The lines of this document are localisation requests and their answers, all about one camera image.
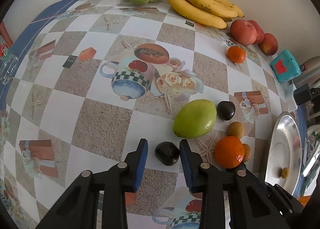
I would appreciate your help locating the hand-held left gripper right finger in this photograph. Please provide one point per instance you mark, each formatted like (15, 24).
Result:
(185, 161)

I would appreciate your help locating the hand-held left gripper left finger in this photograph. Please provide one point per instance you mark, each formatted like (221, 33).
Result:
(141, 159)

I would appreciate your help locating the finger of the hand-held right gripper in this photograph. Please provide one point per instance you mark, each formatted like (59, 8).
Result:
(283, 201)

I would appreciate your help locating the dark purple plum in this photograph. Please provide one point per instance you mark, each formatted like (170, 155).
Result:
(167, 153)
(226, 110)

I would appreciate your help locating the brown longan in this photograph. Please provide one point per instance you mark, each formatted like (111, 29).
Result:
(247, 152)
(235, 129)
(284, 172)

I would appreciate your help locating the green mango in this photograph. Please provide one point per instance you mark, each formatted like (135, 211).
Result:
(195, 119)

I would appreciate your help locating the large orange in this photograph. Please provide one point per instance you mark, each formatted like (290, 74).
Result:
(229, 152)

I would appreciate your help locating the round metal plate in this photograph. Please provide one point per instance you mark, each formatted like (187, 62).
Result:
(282, 141)

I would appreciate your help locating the small orange item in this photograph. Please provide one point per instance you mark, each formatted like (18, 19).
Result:
(303, 200)

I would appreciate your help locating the black charger block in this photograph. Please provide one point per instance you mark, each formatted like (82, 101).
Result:
(303, 95)

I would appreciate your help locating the small tangerine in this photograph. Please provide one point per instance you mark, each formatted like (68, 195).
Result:
(236, 54)

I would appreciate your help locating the teal plastic box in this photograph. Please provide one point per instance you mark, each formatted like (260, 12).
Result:
(285, 65)

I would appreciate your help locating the pale red apple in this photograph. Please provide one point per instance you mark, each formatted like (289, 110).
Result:
(243, 32)

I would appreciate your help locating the dark red apple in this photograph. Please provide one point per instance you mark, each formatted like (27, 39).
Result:
(268, 44)
(260, 32)

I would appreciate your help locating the clear box with red label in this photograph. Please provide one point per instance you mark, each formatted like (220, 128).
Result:
(7, 66)

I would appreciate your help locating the reddish brown bar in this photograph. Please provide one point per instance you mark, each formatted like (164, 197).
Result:
(5, 34)

